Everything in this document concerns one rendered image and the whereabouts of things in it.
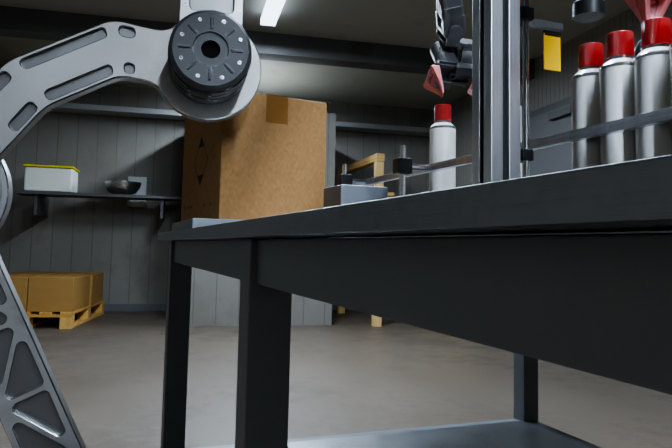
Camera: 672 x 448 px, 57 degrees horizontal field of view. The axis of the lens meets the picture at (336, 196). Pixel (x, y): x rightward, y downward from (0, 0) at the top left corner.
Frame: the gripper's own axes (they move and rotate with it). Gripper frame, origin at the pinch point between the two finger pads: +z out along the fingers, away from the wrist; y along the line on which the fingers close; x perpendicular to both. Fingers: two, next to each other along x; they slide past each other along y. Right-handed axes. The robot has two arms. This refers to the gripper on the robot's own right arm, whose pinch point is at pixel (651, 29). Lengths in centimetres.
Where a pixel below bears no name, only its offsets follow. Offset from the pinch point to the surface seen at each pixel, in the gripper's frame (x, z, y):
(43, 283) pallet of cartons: 129, 63, 567
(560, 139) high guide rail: 23.7, 19.7, -5.3
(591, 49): 20.3, 7.7, -8.2
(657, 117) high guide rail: 23.7, 19.9, -21.2
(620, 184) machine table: 66, 32, -57
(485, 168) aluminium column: 36.3, 24.2, -5.9
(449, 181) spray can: 19.2, 21.6, 31.1
